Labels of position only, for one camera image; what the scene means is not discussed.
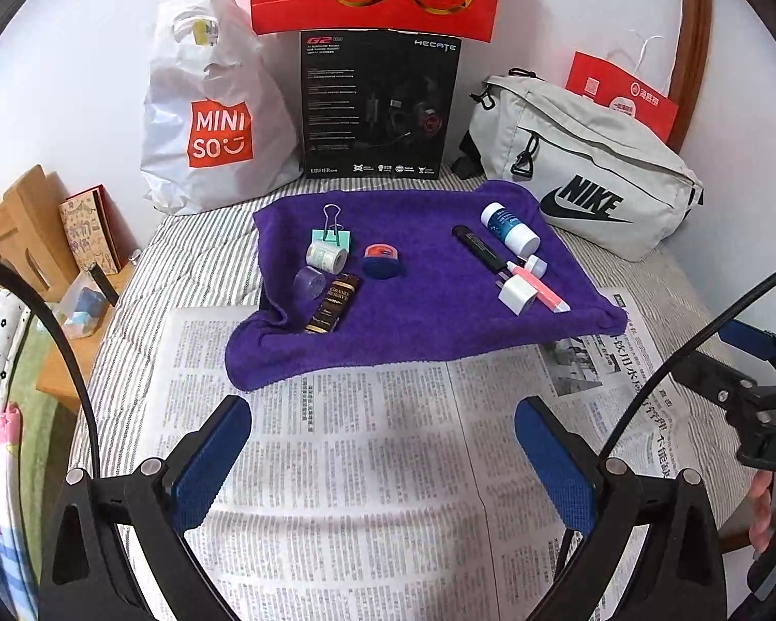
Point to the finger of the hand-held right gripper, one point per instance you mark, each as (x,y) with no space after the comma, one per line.
(701,375)
(750,339)

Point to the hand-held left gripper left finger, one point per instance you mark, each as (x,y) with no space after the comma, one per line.
(210,459)

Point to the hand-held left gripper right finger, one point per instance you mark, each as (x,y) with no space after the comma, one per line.
(556,466)

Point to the white charger plug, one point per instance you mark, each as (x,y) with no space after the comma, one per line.
(514,296)

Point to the pink highlighter pen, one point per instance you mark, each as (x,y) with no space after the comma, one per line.
(543,288)

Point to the dark gold chocolate bar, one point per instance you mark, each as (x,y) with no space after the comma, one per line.
(333,304)

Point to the small white cap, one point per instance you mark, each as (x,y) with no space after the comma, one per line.
(537,265)

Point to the clear plastic cap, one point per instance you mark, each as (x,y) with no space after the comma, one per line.
(309,283)

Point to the black rectangular tube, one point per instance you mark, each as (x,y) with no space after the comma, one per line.
(482,248)

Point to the white tape roll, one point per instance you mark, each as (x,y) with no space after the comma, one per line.
(325,257)

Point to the white and blue bottle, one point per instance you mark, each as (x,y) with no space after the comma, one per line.
(509,226)

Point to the green binder clip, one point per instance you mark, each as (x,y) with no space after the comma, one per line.
(323,237)

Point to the blue and orange sharpener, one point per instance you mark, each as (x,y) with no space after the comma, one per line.
(383,262)

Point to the person's right hand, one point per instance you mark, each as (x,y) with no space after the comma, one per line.
(763,517)

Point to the newspaper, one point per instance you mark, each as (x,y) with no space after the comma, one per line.
(375,498)

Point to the wooden bedside table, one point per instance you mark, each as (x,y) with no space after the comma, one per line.
(64,369)

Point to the green cloth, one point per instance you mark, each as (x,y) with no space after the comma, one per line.
(35,446)

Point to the clear plastic box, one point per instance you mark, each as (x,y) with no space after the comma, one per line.
(83,307)

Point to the purple towel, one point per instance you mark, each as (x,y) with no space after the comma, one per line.
(427,310)

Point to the black stick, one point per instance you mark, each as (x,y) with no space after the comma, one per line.
(103,284)

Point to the patterned notebook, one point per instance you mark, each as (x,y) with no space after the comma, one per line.
(90,233)

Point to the grey waist bag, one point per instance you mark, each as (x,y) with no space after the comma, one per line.
(575,142)

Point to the white plastic shopping bag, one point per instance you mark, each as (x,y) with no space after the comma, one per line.
(207,90)

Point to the black headphone box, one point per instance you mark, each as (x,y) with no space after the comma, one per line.
(362,110)

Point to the brown wooden frame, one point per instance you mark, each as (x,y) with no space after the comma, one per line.
(695,26)

